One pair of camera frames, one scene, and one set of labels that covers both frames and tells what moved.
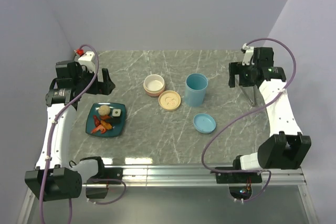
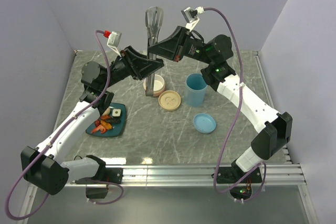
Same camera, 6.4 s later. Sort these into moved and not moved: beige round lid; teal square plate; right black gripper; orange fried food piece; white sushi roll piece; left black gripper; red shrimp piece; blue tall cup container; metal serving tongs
Moved: left black gripper; right black gripper; metal serving tongs
Not moved: orange fried food piece; white sushi roll piece; red shrimp piece; blue tall cup container; beige round lid; teal square plate
